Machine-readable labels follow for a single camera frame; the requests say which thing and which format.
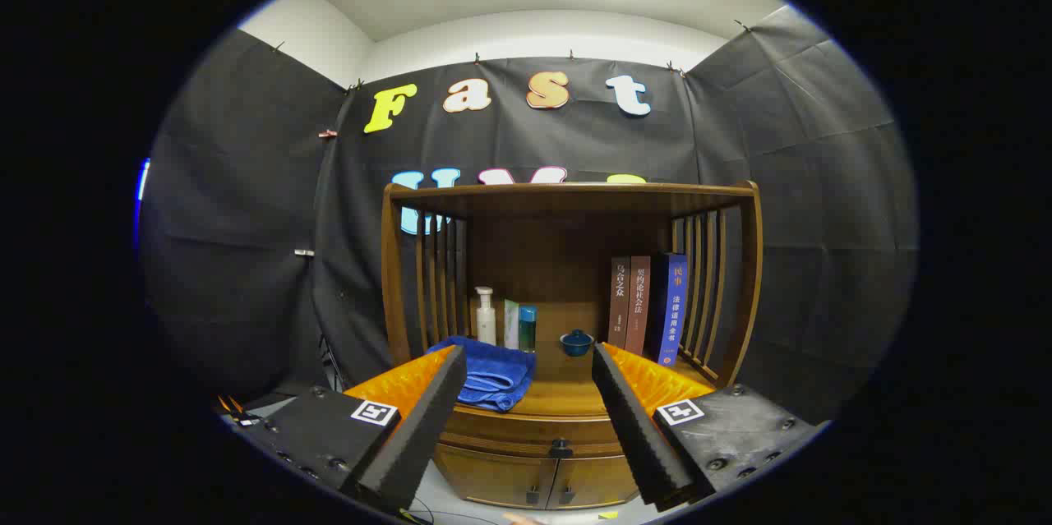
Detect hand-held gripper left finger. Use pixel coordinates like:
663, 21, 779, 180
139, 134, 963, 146
233, 344, 468, 513

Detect white pump bottle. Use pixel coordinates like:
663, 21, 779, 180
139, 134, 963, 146
475, 287, 497, 347

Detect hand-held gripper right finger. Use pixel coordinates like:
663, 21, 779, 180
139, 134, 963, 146
592, 343, 827, 513

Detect wooden drawer with dark knob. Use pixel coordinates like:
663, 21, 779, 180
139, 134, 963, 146
440, 406, 630, 460

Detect wooden cabinet door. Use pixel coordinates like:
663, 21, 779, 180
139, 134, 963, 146
547, 453, 640, 509
434, 443, 560, 509

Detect wooden cabinet with slatted sides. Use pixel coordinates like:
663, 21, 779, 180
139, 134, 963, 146
380, 180, 764, 511

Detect black box with orange wires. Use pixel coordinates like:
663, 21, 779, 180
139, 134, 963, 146
215, 395, 264, 429

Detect black backdrop cloth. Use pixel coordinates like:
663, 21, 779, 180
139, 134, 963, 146
138, 6, 919, 427

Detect blue book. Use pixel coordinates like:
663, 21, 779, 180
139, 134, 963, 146
649, 252, 690, 367

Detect wooden countertop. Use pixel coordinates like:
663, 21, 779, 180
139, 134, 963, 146
415, 340, 720, 419

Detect reddish brown book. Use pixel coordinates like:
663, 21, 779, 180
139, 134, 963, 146
625, 256, 652, 357

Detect blue folded towel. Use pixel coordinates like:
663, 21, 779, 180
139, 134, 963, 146
426, 336, 537, 412

